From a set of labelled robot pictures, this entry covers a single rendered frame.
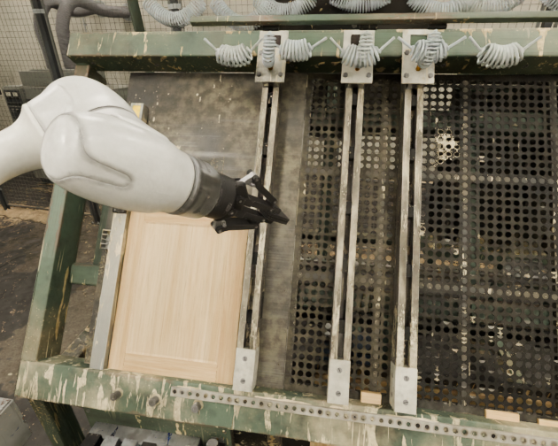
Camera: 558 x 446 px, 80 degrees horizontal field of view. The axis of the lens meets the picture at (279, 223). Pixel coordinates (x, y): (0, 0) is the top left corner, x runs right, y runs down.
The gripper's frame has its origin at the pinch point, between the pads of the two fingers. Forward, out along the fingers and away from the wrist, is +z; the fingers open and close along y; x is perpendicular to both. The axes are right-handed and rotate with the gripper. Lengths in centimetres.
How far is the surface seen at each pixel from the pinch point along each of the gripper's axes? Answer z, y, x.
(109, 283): 10, -63, 44
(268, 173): 30.6, -0.2, 32.3
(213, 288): 28, -42, 20
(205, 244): 26, -33, 33
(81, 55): -4, -10, 109
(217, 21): 7, 27, 63
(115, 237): 10, -51, 54
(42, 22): 49, -48, 370
